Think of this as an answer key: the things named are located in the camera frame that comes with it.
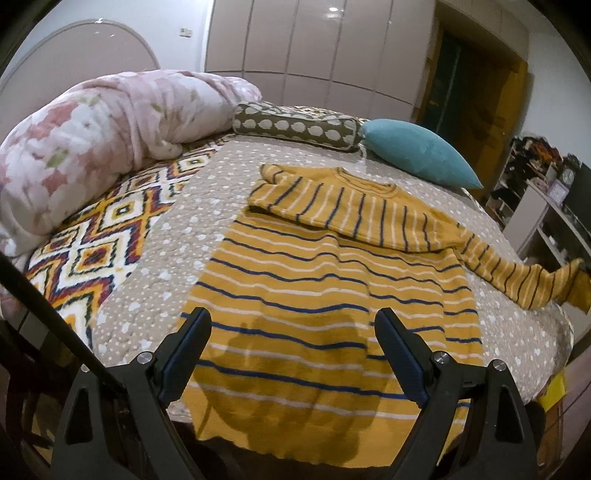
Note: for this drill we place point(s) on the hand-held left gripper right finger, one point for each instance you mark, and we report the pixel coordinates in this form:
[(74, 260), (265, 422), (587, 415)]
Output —
[(408, 364)]

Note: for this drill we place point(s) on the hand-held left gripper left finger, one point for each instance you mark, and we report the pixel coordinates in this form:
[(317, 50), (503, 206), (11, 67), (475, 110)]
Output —
[(178, 364)]

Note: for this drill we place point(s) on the yellow striped sweater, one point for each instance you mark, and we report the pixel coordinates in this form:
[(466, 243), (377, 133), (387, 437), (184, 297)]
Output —
[(323, 286)]

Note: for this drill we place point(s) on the beige quilt with white hearts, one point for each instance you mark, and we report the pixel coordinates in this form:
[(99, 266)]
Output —
[(184, 221)]

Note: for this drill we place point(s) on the geometric patterned blanket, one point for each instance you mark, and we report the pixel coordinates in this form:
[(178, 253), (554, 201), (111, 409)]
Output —
[(106, 240)]

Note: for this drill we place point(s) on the black pole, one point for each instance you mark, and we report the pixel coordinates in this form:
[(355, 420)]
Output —
[(46, 304)]

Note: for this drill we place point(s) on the yellow box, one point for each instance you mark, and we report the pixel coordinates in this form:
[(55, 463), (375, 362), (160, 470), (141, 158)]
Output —
[(553, 392)]

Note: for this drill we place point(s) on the cluttered white shelf unit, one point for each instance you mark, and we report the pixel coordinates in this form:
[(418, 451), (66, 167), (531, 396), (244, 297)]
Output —
[(540, 212)]

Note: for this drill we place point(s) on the teal cushion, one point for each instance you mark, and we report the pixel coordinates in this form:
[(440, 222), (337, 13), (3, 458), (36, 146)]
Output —
[(411, 147)]

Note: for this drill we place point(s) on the pink floral duvet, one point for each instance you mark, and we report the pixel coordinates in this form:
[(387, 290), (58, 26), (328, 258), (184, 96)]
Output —
[(92, 134)]

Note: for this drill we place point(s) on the small round clock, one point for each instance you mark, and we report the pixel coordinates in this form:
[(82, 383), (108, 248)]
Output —
[(568, 177)]

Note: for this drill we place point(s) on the brown bolster pillow white print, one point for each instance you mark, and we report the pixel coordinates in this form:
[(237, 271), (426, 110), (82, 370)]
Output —
[(295, 124)]

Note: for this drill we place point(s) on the wooden door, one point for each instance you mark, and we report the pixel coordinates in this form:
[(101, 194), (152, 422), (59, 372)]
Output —
[(475, 101)]

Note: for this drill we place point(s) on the arched pink headboard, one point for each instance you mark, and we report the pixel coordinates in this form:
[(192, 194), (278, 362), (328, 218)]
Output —
[(78, 50)]

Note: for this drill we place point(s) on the glossy beige wardrobe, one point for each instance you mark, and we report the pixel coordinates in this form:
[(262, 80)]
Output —
[(323, 41)]

